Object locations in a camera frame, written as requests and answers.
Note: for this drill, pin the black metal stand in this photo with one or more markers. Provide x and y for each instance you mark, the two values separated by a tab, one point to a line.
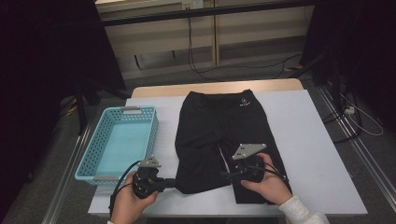
81	112
335	81

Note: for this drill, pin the wooden cabinet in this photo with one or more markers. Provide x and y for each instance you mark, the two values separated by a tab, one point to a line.
162	34

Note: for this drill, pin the white table cover sheet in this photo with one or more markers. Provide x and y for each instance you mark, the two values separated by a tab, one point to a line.
295	118

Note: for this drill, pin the person's right hand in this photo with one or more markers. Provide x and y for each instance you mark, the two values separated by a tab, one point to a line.
271	189

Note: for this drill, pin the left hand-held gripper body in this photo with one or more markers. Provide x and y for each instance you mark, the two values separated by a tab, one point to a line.
144	183

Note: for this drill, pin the aluminium floor rail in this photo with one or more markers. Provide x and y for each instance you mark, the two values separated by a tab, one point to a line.
67	177
370	161

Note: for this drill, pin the black pants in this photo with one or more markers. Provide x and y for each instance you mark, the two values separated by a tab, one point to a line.
202	140

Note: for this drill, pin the light blue plastic basket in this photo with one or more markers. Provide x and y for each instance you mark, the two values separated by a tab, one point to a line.
121	146

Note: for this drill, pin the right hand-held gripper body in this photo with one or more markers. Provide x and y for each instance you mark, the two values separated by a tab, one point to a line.
249	171

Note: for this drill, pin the person's left hand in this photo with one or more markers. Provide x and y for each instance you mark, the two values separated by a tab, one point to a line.
127	208

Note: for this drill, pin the black curtain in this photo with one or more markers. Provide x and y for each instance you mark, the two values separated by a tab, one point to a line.
367	46
46	62

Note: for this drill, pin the black metal bar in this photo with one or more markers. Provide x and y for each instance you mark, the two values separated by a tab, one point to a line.
202	12

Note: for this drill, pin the white plug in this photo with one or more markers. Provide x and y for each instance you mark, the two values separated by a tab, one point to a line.
350	110

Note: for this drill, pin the white wall socket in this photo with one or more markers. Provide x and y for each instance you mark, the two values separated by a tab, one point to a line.
193	3

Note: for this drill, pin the wooden table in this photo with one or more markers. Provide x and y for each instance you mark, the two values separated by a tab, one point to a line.
162	90

